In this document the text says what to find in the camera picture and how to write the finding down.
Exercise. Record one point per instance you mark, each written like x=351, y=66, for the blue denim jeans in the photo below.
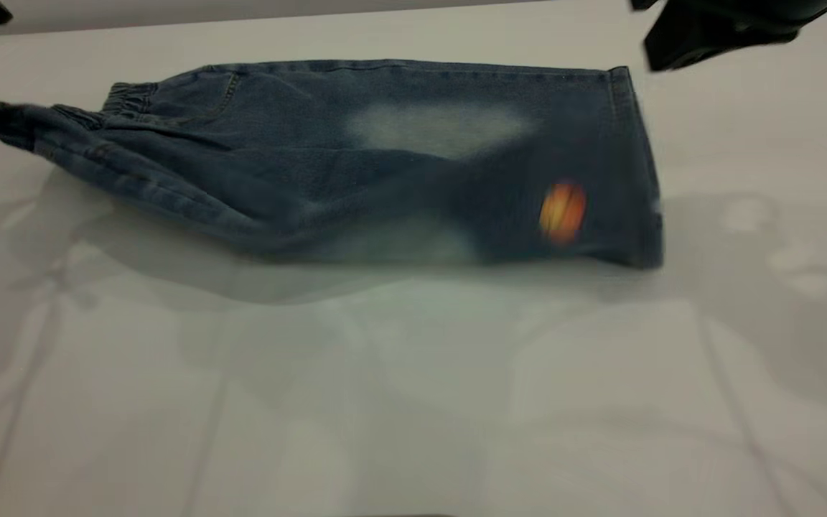
x=313, y=165

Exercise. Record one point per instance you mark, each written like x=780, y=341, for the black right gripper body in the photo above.
x=715, y=29

